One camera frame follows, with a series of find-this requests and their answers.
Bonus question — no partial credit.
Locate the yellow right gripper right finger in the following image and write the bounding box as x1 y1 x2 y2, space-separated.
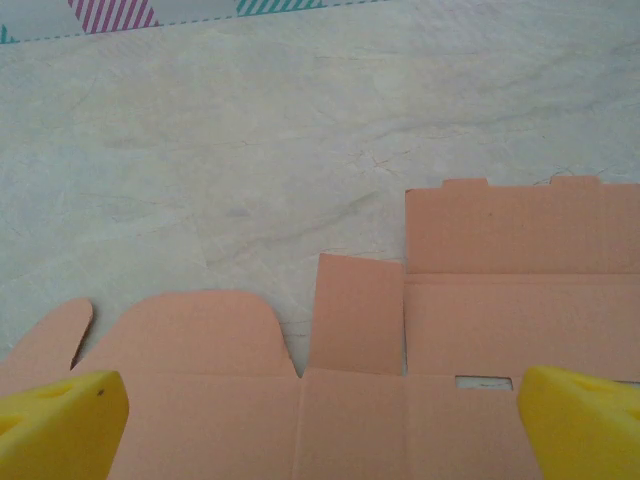
516 364 640 480

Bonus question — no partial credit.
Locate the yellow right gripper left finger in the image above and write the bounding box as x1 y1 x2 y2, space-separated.
0 369 131 480

